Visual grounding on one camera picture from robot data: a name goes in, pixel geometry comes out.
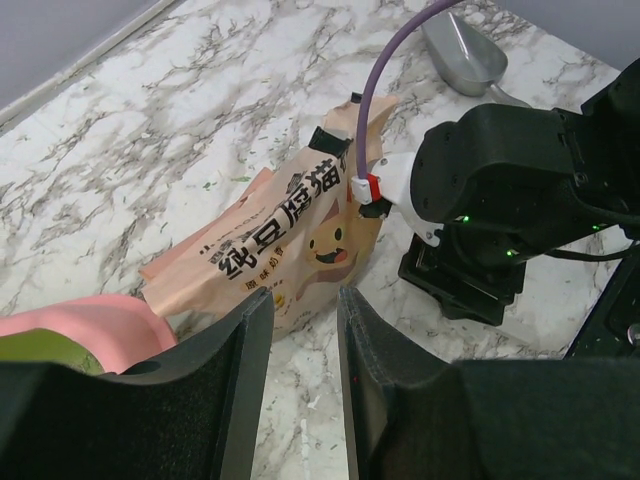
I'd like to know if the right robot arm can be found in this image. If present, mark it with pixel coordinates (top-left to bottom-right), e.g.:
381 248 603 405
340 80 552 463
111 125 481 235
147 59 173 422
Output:
399 64 639 326

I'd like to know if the pink litter box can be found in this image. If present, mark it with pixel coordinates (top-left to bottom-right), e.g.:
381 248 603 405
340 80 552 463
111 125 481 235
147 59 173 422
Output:
1 294 177 375

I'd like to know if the beige cat litter bag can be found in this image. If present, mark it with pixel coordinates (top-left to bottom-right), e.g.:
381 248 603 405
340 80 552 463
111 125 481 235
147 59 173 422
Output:
140 94 383 340

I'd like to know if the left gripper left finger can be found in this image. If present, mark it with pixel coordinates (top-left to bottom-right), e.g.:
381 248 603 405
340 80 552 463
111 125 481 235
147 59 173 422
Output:
1 288 274 479

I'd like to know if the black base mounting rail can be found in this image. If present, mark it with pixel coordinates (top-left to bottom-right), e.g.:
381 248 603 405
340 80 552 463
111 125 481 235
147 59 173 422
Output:
564 242 639 359

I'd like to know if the metal litter scoop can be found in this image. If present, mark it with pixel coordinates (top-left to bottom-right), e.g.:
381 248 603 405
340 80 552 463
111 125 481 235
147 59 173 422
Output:
421 12 530 108

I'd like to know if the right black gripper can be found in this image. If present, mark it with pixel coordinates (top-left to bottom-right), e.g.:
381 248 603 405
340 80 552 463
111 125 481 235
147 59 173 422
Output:
398 228 526 326

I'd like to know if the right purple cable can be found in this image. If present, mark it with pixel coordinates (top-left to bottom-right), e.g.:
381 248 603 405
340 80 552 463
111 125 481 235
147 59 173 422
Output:
349 0 466 204

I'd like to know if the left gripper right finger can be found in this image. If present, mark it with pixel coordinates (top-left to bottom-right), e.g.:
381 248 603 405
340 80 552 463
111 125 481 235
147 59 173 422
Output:
337 287 639 479

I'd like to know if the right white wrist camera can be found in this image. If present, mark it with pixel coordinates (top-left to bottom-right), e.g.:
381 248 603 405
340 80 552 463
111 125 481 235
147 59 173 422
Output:
350 153 443 247

